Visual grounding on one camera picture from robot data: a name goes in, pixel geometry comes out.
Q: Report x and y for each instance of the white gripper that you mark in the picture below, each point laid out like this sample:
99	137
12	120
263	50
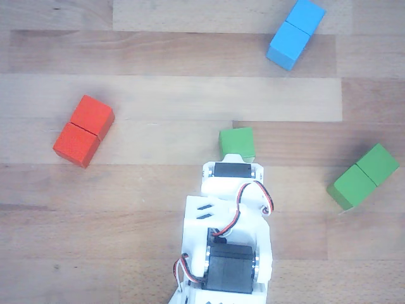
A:
233	170

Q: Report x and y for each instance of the small green cube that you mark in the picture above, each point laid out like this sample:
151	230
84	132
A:
235	141

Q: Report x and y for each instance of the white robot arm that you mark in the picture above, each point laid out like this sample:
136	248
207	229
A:
246	228

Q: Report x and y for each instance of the long green block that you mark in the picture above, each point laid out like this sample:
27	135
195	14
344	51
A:
360	180

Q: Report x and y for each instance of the long blue block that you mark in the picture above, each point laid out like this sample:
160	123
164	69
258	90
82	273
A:
294	35

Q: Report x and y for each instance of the long red block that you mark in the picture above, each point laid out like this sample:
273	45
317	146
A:
82	133

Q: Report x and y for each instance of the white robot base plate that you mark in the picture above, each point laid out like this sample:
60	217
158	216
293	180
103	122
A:
177	297

